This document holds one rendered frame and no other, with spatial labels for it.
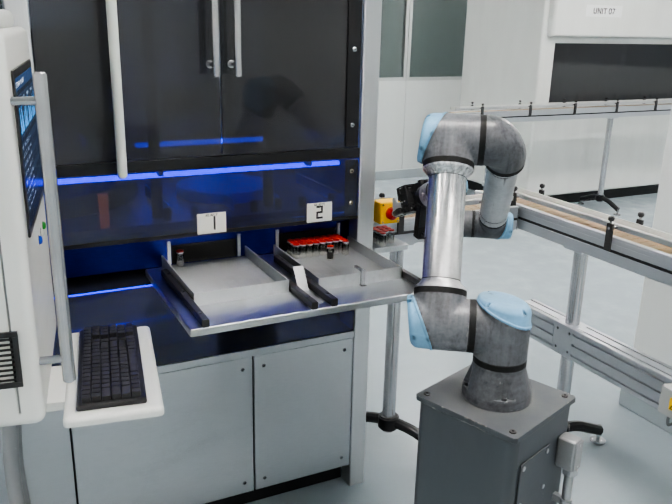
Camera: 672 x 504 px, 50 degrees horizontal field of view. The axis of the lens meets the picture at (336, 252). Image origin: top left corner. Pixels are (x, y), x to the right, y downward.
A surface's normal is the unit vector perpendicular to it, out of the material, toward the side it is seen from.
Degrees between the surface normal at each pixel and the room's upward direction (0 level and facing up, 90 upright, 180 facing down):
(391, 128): 90
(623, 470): 0
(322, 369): 90
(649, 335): 90
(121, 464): 90
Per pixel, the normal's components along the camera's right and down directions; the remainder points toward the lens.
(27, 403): 0.30, 0.29
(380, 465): 0.02, -0.95
